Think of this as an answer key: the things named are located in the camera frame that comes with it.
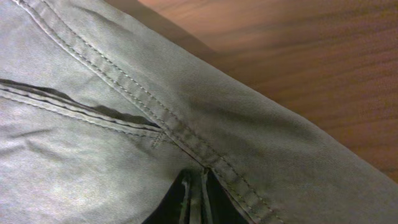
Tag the grey shorts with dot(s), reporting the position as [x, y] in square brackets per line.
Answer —
[104, 120]

